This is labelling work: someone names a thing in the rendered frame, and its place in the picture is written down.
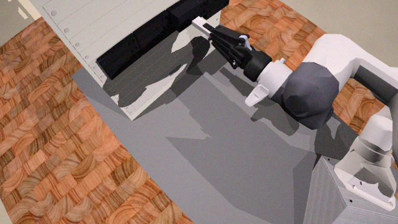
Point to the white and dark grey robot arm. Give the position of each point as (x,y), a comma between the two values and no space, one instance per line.
(333,59)

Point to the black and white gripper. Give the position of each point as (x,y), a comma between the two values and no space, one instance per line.
(235,48)

